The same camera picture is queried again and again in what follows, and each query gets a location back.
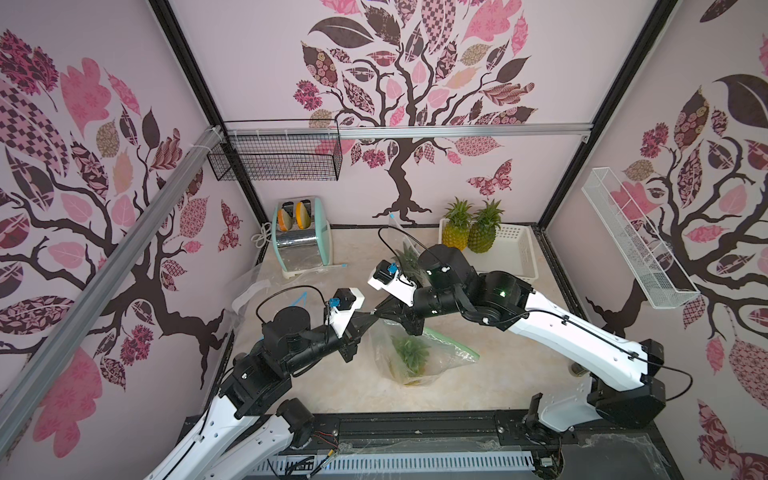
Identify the green-zip bag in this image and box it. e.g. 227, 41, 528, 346
369, 320, 480, 387

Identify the zip-top bag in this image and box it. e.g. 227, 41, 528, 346
227, 262, 348, 326

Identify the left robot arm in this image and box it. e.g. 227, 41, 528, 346
148, 306, 377, 479

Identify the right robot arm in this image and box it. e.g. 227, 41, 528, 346
368, 244, 667, 433

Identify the back right zip bag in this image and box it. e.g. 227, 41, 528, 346
383, 214, 428, 286

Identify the mint green toaster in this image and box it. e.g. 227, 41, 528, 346
271, 196, 333, 278

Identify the white vent strip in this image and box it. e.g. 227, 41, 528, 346
250, 451, 535, 479

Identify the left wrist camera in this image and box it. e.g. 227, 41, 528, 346
328, 288, 365, 338

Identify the black wire wall basket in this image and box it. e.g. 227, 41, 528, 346
207, 116, 343, 181

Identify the aluminium rail back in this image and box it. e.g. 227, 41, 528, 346
227, 122, 593, 140

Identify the aluminium rail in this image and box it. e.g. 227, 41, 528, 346
227, 122, 593, 140
1, 126, 224, 454

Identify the white wire wall shelf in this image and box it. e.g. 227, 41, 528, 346
582, 167, 701, 309

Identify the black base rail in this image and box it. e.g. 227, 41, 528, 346
272, 410, 682, 479

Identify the aluminium rail left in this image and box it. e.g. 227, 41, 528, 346
1, 126, 224, 454

